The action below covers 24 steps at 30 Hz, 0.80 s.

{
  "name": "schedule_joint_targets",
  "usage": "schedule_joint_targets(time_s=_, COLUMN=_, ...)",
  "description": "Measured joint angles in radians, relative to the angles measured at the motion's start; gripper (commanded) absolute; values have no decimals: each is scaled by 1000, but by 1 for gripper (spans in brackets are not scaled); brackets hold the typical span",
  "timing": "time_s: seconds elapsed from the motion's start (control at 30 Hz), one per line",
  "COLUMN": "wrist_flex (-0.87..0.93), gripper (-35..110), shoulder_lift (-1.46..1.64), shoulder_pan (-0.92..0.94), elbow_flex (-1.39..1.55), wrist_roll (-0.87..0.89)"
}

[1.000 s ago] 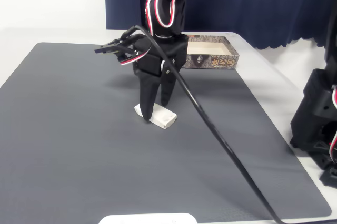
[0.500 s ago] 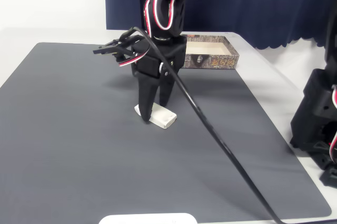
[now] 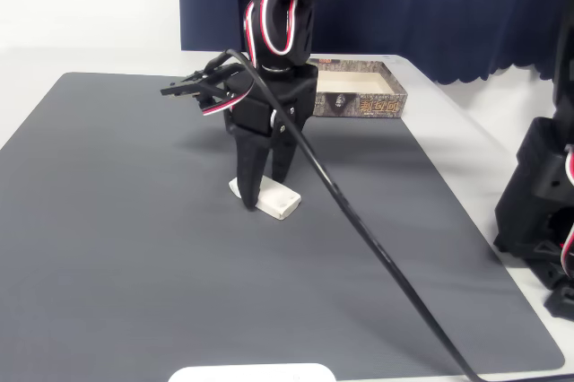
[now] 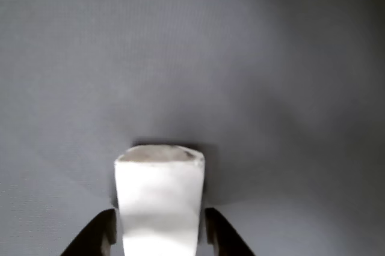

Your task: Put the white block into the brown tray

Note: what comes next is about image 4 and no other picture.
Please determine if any grey textured mat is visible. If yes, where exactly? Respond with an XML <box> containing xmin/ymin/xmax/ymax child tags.
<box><xmin>0</xmin><ymin>0</ymin><xmax>385</xmax><ymax>256</ymax></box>

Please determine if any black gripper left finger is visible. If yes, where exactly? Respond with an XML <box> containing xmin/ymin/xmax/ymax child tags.
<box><xmin>59</xmin><ymin>207</ymin><xmax>119</xmax><ymax>256</ymax></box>

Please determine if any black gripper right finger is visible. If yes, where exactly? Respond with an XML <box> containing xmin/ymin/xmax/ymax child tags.
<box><xmin>203</xmin><ymin>207</ymin><xmax>257</xmax><ymax>256</ymax></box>

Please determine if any white rectangular block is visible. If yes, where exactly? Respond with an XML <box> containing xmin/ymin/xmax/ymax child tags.
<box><xmin>113</xmin><ymin>144</ymin><xmax>207</xmax><ymax>256</ymax></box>

